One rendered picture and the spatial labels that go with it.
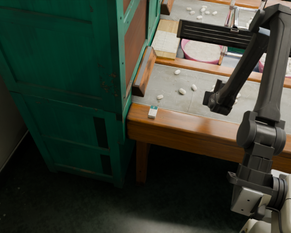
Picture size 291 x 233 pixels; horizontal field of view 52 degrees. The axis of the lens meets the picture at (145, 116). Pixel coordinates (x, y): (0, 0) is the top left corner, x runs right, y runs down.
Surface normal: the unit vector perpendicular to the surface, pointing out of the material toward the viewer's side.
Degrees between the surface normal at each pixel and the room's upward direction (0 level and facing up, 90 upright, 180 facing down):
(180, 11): 0
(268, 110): 29
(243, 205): 82
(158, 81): 0
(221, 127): 0
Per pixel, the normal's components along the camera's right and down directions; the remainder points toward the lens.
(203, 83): 0.03, -0.59
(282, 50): 0.12, -0.14
